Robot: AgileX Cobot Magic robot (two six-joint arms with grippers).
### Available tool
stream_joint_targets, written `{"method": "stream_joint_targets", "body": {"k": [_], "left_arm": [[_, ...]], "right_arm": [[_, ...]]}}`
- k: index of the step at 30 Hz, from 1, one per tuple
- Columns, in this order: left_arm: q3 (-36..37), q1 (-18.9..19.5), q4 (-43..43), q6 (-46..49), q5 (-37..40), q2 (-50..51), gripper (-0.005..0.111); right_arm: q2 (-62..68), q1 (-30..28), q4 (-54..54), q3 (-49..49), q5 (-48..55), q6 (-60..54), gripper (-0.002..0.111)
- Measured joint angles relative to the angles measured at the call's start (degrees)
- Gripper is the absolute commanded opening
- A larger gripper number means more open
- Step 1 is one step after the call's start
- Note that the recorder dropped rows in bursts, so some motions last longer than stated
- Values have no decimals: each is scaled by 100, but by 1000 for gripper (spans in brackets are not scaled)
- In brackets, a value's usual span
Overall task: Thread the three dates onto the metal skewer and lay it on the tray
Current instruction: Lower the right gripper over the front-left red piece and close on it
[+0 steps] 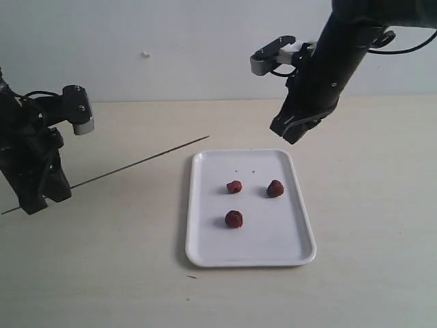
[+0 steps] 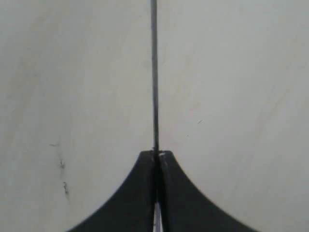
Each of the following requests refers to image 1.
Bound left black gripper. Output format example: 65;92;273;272
1;95;72;215

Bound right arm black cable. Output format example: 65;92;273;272
271;25;437;78

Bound dark red fruit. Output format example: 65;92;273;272
266;180;284;197

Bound left black Piper robot arm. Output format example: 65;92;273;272
1;79;72;215

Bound white rectangular plastic tray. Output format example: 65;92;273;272
185;148;317;268

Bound thin metal skewer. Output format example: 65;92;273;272
1;135;210;215

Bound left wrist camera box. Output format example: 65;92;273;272
61;85;95;135

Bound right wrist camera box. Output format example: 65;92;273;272
250;36;317;77

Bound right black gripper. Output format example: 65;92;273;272
270;20;372;144

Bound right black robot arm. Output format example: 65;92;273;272
270;1;436;144

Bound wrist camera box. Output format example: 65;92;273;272
61;85;95;135
250;36;317;77

